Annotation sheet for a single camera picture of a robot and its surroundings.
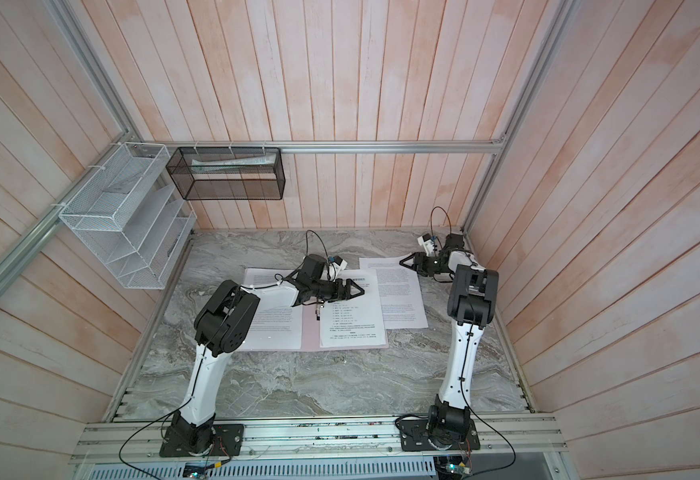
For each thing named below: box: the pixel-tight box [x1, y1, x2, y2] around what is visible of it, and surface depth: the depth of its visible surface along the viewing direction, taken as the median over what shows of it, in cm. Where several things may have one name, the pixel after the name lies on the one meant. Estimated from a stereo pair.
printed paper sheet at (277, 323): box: [241, 268, 303, 349], surface depth 86 cm
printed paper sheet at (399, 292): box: [359, 255, 429, 330], surface depth 103 cm
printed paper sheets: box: [320, 268, 386, 347], surface depth 95 cm
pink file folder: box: [242, 303, 389, 352], surface depth 92 cm
